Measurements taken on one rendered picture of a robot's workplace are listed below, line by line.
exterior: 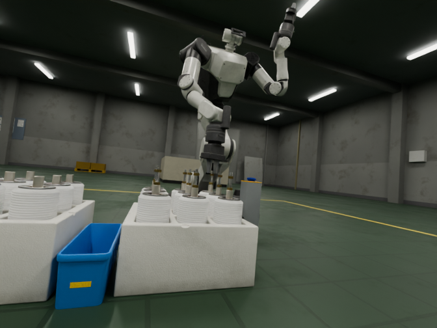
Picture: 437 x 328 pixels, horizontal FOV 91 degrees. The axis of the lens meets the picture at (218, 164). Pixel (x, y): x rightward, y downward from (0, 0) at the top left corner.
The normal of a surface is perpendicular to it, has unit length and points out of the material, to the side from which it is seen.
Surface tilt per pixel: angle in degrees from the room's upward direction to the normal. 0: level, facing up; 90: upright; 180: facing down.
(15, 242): 90
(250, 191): 90
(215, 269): 90
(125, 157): 90
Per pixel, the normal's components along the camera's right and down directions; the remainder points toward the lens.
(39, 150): 0.32, -0.03
